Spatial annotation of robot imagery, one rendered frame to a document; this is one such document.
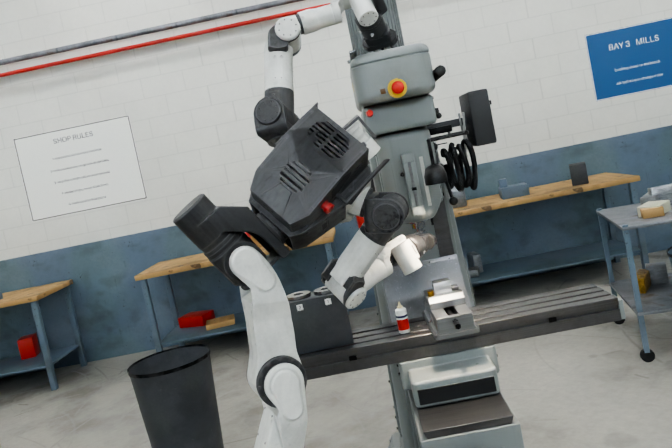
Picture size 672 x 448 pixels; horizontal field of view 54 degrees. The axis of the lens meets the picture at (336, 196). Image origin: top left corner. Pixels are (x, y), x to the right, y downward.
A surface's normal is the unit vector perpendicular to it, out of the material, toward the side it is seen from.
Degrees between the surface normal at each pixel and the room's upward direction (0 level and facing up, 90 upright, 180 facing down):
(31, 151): 90
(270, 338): 90
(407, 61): 90
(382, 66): 90
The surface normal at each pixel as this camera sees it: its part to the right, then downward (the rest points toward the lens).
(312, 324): 0.03, 0.06
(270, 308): 0.34, 0.41
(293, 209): -0.19, -0.18
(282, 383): 0.36, -0.01
